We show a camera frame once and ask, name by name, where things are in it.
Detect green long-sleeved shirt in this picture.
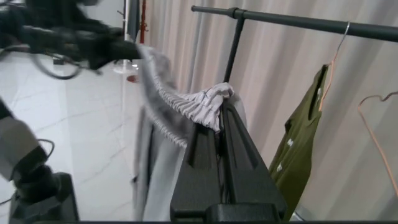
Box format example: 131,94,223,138
267,63,330,222

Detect pink clothes hanger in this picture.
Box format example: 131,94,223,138
318,21,351,113
357,91,398,197

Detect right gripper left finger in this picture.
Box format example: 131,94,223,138
169,123,223,222

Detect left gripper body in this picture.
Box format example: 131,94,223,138
71,28,113,71

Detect black clothes rack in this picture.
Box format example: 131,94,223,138
190,5,398,83

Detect pale grey shorts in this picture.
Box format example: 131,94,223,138
132,43,249,222

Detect black cable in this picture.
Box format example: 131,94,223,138
29,51,85,81

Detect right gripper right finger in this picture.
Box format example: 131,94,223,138
220,101,287,219

